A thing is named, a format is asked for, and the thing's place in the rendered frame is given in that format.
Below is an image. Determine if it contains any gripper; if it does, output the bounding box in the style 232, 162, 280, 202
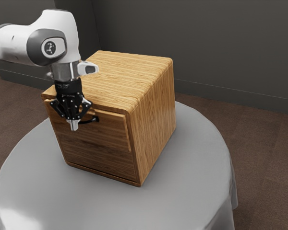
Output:
49, 77, 93, 131

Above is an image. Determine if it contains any wooden cabinet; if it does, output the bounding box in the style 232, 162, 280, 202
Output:
41, 50, 178, 188

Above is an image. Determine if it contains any wooden drawer with black handle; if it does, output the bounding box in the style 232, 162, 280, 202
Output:
41, 92, 132, 153

